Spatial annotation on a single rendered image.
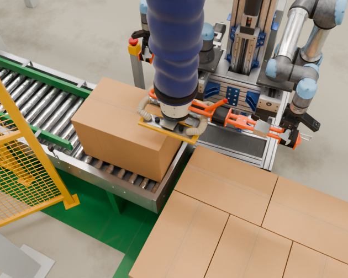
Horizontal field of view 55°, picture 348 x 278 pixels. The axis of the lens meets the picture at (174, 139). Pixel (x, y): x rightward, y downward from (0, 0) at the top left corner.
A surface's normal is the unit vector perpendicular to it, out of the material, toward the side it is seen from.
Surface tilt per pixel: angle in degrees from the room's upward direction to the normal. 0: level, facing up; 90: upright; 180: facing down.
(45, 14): 0
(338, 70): 0
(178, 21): 107
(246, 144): 0
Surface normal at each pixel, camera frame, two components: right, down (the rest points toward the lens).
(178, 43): 0.19, 0.85
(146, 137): -0.02, -0.57
